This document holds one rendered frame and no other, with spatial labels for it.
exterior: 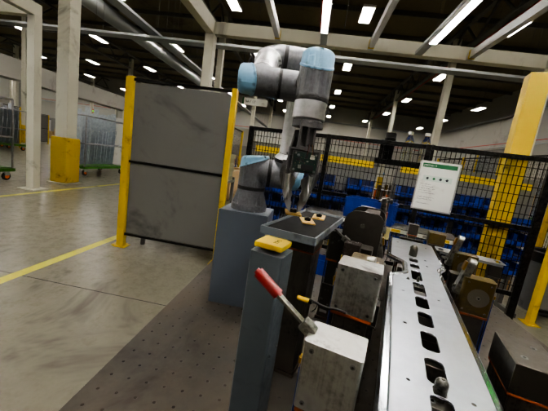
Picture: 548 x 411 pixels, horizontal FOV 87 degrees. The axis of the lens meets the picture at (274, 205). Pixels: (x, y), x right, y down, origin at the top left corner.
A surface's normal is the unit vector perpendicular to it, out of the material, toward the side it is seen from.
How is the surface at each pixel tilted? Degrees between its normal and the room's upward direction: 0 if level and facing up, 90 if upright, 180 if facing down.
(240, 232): 90
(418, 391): 0
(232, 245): 90
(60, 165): 90
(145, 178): 90
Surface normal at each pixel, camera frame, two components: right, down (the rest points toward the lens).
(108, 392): 0.15, -0.98
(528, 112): -0.39, 0.09
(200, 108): -0.13, 0.14
